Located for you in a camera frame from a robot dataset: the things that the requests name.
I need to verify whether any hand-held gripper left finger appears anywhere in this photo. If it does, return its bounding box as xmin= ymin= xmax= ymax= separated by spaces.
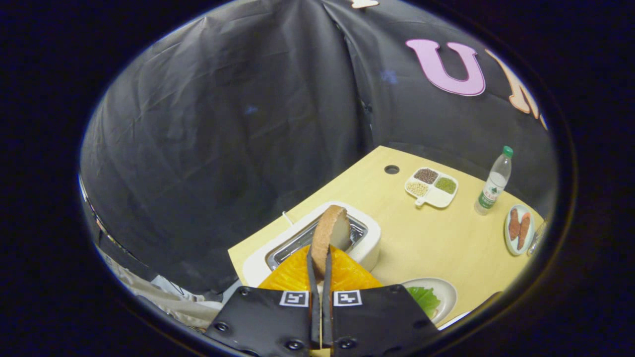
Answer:
xmin=204 ymin=245 xmax=320 ymax=357

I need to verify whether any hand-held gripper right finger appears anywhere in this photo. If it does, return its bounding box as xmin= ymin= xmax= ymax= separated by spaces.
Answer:
xmin=321 ymin=246 xmax=441 ymax=357

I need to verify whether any brown crust bread slice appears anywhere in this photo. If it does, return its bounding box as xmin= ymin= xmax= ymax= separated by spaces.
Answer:
xmin=311 ymin=205 xmax=352 ymax=279

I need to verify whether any green lettuce leaf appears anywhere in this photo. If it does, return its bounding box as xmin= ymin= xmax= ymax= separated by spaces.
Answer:
xmin=407 ymin=286 xmax=441 ymax=319

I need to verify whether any white toaster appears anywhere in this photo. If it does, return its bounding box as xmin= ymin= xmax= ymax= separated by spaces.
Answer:
xmin=242 ymin=201 xmax=381 ymax=288

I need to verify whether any round beige plate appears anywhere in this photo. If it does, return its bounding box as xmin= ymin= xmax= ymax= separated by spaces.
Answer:
xmin=401 ymin=277 xmax=458 ymax=325

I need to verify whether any white divided seasoning tray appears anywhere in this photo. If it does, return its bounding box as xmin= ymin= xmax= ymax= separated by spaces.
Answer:
xmin=404 ymin=168 xmax=459 ymax=209

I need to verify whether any pale blue oval plate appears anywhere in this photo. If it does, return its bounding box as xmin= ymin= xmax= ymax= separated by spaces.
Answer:
xmin=504 ymin=205 xmax=535 ymax=256

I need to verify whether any clear plastic water bottle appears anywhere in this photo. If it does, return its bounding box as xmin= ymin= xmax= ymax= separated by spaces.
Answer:
xmin=475 ymin=146 xmax=514 ymax=216

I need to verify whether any clear glass cup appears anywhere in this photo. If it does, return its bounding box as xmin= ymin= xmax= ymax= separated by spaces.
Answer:
xmin=527 ymin=221 xmax=547 ymax=257

